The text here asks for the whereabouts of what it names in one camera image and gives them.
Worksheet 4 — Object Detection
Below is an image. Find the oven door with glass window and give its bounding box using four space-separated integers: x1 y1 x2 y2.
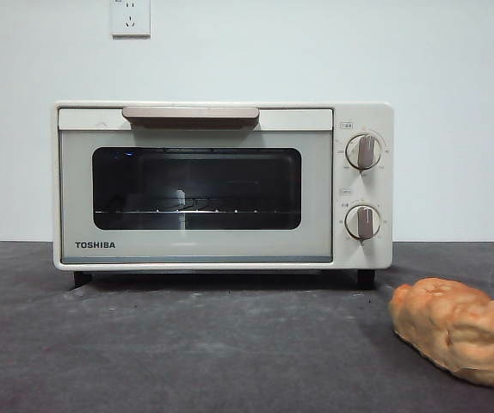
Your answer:
57 106 334 264

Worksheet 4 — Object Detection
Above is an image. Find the oven timer knob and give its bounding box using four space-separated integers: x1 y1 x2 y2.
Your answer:
343 204 381 241

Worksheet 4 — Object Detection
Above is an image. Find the oven temperature knob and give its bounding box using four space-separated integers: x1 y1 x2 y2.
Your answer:
344 133 382 171

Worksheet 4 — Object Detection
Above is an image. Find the golden bread loaf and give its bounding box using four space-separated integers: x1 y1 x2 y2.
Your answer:
387 277 494 388

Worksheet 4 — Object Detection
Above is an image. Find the dark grey table cloth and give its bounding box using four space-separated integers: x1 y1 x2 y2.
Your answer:
0 240 494 413

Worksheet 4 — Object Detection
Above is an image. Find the metal wire oven rack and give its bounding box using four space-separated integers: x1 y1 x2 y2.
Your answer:
94 195 293 216

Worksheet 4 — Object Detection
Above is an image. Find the white wall socket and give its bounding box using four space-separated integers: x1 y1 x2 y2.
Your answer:
109 0 151 38

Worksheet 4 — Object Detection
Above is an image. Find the white Toshiba toaster oven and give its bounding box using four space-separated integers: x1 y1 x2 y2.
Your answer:
51 101 395 290

